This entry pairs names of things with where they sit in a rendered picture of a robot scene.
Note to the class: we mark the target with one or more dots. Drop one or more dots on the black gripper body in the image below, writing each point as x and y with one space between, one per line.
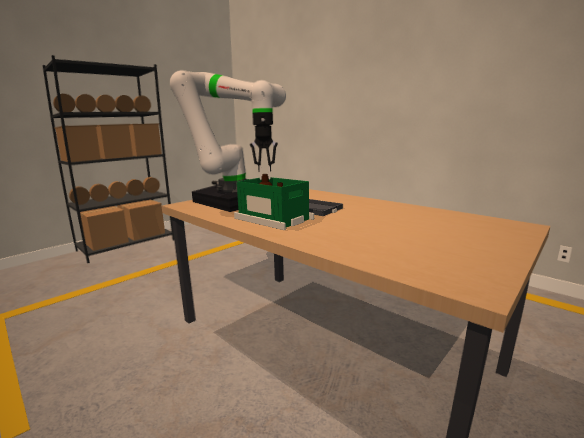
263 133

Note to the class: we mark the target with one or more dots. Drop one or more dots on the green bottle crate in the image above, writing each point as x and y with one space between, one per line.
272 202

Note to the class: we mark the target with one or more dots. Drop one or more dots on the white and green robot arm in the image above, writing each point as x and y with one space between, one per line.
228 159

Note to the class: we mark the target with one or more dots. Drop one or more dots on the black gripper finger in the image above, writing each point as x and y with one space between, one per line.
268 155
254 156

